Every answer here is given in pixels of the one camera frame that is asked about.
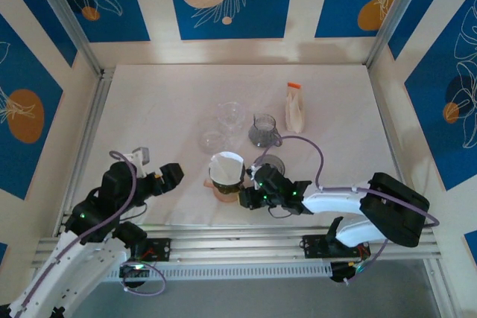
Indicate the brown plastic coffee dripper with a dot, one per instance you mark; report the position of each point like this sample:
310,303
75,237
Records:
227,187

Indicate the clear glass coffee server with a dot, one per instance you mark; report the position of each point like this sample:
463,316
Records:
210,141

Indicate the grey glass coffee server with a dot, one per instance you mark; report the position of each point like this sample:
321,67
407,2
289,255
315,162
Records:
262,132

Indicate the clear plastic coffee dripper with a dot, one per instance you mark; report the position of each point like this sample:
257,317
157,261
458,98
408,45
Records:
231,111

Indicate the orange filter holder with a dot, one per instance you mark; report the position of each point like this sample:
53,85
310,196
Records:
294,85

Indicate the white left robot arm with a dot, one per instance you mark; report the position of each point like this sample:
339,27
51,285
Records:
74,273

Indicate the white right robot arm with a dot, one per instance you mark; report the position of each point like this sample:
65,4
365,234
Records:
331,202

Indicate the black controller box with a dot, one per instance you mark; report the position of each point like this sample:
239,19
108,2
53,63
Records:
341,271
134,275

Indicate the aluminium frame rail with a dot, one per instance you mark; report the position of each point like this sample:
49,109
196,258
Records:
242,243

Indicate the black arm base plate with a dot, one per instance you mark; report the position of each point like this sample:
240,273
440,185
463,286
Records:
160,249
313,246

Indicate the aluminium side rail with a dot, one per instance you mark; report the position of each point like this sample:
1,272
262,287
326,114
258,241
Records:
377,91
93,117

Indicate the aluminium frame post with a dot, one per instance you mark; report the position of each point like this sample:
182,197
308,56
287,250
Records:
63,9
398,5

